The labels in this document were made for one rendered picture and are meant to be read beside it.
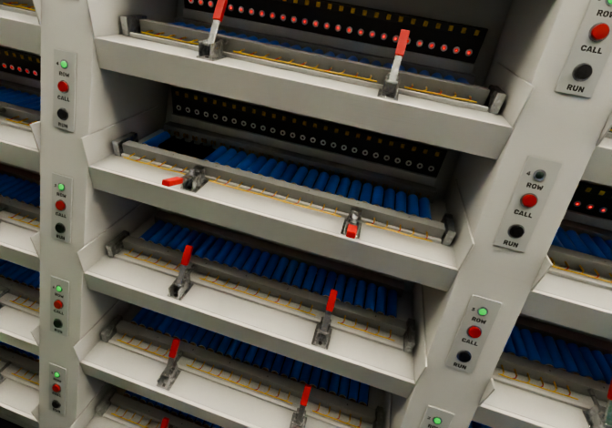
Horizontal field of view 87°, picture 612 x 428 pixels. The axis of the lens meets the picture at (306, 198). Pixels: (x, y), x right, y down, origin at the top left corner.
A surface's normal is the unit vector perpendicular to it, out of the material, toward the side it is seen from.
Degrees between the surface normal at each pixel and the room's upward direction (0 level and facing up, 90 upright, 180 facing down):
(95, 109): 90
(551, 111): 90
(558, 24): 90
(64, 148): 90
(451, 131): 109
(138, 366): 18
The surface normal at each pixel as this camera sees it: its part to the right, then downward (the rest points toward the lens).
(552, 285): 0.14, -0.83
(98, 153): 0.96, 0.26
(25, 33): -0.25, 0.50
